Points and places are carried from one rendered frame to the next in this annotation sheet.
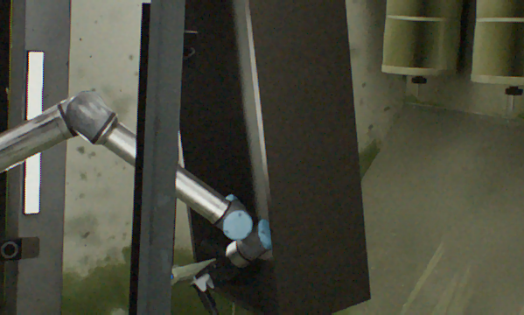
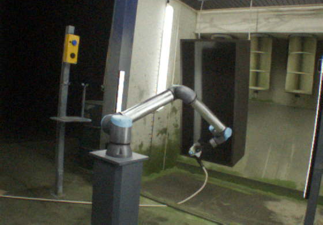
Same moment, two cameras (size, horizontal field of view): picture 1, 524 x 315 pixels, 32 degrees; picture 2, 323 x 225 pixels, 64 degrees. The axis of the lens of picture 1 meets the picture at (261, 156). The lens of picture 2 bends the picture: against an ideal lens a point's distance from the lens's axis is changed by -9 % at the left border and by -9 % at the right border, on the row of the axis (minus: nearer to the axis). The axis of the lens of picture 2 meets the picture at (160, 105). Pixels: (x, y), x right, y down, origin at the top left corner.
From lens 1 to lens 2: 175 cm
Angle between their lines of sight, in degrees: 23
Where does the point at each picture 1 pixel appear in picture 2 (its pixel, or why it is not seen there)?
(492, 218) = (248, 129)
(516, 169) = (252, 115)
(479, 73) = (251, 86)
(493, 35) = (255, 75)
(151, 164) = not seen: outside the picture
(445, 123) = not seen: hidden behind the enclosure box
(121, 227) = (138, 137)
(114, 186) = (138, 122)
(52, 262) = not seen: hidden behind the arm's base
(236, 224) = (228, 132)
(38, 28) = (122, 62)
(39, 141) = (164, 102)
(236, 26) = (194, 66)
